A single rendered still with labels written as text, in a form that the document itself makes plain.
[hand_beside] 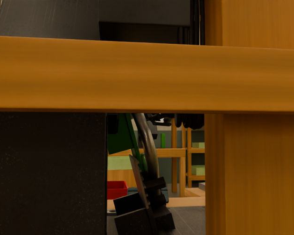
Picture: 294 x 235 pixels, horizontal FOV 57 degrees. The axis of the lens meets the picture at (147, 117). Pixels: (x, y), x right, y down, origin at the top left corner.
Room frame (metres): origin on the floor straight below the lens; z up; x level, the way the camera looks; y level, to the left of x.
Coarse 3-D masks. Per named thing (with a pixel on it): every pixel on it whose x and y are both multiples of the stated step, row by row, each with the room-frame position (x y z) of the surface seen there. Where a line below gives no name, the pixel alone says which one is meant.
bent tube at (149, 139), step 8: (136, 120) 0.70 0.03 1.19; (144, 120) 0.70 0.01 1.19; (144, 128) 0.68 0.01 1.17; (144, 136) 0.67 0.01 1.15; (144, 144) 0.67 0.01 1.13; (152, 144) 0.67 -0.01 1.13; (144, 152) 0.68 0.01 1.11; (152, 152) 0.67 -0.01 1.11; (152, 160) 0.68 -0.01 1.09; (152, 168) 0.69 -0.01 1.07; (152, 176) 0.72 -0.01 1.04; (152, 192) 0.79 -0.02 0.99; (160, 192) 0.81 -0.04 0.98
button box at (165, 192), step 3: (129, 189) 1.02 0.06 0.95; (132, 189) 1.02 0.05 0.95; (135, 189) 1.02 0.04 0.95; (162, 189) 1.03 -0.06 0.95; (165, 189) 1.04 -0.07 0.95; (129, 192) 1.01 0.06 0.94; (132, 192) 1.01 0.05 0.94; (135, 192) 1.01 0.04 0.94; (162, 192) 1.03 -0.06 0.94; (165, 192) 1.03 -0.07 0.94; (165, 195) 1.02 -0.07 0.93; (168, 201) 1.01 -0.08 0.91
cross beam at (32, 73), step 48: (0, 48) 0.33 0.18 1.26; (48, 48) 0.33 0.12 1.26; (96, 48) 0.34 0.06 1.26; (144, 48) 0.35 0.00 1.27; (192, 48) 0.36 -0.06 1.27; (240, 48) 0.37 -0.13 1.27; (0, 96) 0.33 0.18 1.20; (48, 96) 0.33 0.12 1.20; (96, 96) 0.34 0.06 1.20; (144, 96) 0.35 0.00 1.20; (192, 96) 0.36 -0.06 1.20; (240, 96) 0.37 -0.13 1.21; (288, 96) 0.38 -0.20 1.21
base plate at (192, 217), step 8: (168, 208) 0.95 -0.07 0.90; (176, 208) 0.95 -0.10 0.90; (184, 208) 0.95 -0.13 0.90; (192, 208) 0.95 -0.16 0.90; (200, 208) 0.95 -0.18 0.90; (112, 216) 0.86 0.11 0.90; (176, 216) 0.86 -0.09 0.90; (184, 216) 0.86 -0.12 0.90; (192, 216) 0.86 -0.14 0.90; (200, 216) 0.86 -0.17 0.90; (112, 224) 0.78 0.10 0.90; (176, 224) 0.78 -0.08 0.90; (184, 224) 0.78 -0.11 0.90; (192, 224) 0.78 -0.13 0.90; (200, 224) 0.78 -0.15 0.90; (112, 232) 0.72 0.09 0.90; (160, 232) 0.72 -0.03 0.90; (168, 232) 0.72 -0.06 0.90; (176, 232) 0.72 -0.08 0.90; (184, 232) 0.72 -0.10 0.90; (192, 232) 0.72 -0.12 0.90; (200, 232) 0.72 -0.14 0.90
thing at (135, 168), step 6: (132, 156) 0.75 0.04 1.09; (132, 162) 0.74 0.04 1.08; (138, 162) 0.66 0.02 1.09; (132, 168) 0.83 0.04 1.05; (138, 168) 0.65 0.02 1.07; (138, 174) 0.65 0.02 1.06; (138, 180) 0.69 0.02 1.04; (138, 186) 0.75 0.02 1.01; (144, 186) 0.66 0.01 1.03; (144, 192) 0.66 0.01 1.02; (144, 198) 0.66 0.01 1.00; (144, 204) 0.70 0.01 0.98
